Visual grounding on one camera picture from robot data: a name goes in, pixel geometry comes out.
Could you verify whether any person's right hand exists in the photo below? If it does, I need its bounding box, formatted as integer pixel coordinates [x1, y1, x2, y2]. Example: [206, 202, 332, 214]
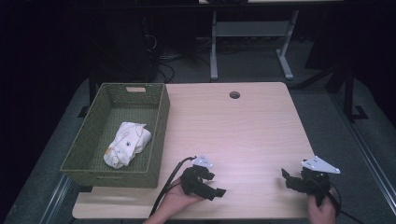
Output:
[307, 188, 339, 224]

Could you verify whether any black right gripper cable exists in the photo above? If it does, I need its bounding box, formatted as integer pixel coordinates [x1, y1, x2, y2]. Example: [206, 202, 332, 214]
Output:
[311, 176, 366, 224]

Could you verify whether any white printed cloth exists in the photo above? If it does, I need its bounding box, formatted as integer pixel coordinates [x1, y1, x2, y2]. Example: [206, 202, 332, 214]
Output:
[103, 121, 153, 170]

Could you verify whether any grey metal desk frame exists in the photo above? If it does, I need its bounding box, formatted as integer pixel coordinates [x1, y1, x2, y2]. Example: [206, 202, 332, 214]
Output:
[209, 9, 301, 81]

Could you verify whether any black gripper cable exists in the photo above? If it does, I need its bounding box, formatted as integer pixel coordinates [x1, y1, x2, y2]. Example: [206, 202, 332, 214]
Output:
[311, 176, 366, 224]
[148, 156, 198, 217]

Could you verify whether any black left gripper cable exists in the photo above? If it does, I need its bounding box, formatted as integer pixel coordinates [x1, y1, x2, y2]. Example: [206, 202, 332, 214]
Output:
[148, 156, 198, 217]

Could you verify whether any person's left hand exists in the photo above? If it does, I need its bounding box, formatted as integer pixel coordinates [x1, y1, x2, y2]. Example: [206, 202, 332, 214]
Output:
[158, 177, 204, 219]

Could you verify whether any bundle of floor cables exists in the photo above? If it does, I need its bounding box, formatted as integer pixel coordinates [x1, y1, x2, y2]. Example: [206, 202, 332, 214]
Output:
[141, 18, 213, 84]

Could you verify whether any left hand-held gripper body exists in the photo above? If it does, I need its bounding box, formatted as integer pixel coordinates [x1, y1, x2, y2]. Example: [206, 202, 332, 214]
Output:
[179, 155, 215, 197]

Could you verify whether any metal floor rail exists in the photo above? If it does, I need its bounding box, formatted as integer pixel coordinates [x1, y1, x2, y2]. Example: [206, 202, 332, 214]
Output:
[38, 175, 74, 224]
[329, 92, 396, 217]

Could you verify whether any green woven basket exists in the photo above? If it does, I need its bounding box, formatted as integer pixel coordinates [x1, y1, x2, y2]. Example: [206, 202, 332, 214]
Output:
[60, 82, 171, 189]

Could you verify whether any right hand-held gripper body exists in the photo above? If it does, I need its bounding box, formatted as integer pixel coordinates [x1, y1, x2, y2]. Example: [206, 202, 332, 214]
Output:
[299, 155, 342, 207]

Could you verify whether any black metal stand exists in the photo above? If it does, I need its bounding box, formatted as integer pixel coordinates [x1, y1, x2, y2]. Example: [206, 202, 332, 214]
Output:
[342, 66, 370, 123]
[77, 69, 98, 119]

